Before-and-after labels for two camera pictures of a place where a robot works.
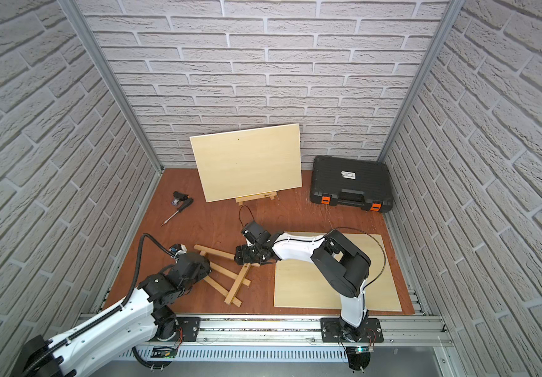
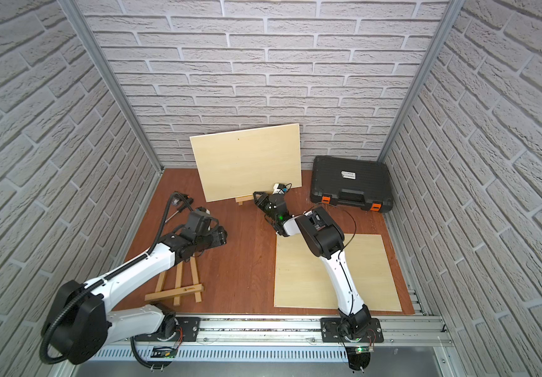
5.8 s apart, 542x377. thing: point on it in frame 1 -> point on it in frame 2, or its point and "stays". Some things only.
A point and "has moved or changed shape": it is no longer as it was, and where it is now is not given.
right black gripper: [242, 255] -> [265, 199]
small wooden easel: [226, 296] has moved or changed shape
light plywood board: [241, 163] stays
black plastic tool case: [336, 181] stays
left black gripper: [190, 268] -> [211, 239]
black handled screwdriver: [183, 207] stays
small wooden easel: [258, 196] stays
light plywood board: [302, 284] stays
